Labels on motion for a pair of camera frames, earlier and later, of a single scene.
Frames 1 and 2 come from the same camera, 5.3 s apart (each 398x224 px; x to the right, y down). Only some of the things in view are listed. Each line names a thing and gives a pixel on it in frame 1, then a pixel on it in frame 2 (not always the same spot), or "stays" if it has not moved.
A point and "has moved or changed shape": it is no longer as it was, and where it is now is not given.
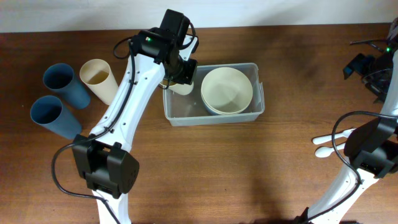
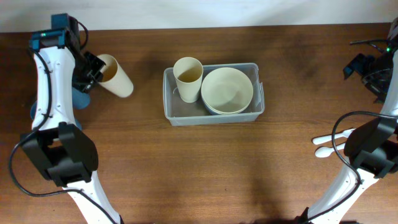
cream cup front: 177,88 has moved or changed shape
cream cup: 96,74 has moved or changed shape
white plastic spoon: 324,152 stays
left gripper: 189,78 → 86,85
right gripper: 359,65 stays
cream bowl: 226,90 stays
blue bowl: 214,112 stays
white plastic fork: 328,138 stays
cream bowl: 227,104 stays
